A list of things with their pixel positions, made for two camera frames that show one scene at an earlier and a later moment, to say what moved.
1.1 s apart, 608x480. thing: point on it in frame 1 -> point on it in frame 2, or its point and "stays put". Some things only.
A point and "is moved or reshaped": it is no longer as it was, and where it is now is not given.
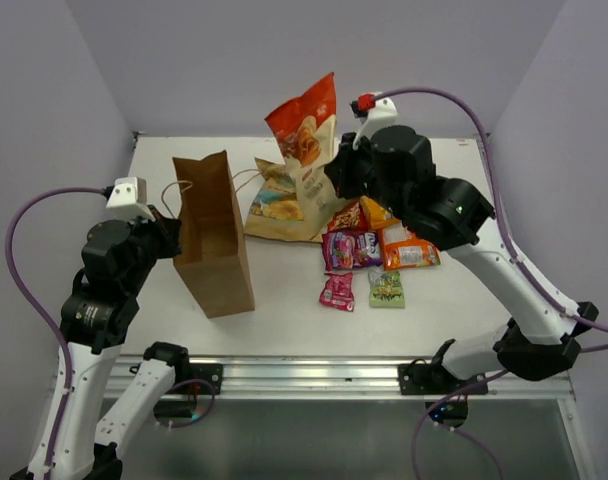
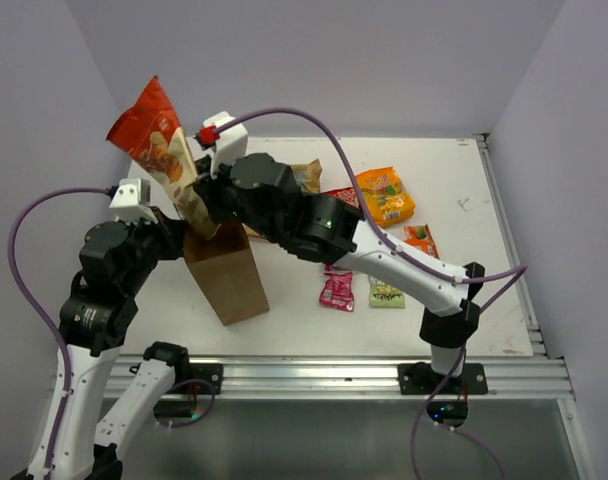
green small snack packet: x=386 y=290 stays put
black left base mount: x=191 y=380 stays put
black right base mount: x=434 y=379 stays put
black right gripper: x=340 y=168 -> x=210 y=187
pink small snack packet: x=338 y=292 stays put
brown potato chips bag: x=276 y=209 is moved or reshaped
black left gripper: x=169 y=231 stays put
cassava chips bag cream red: x=305 y=132 -> x=150 y=132
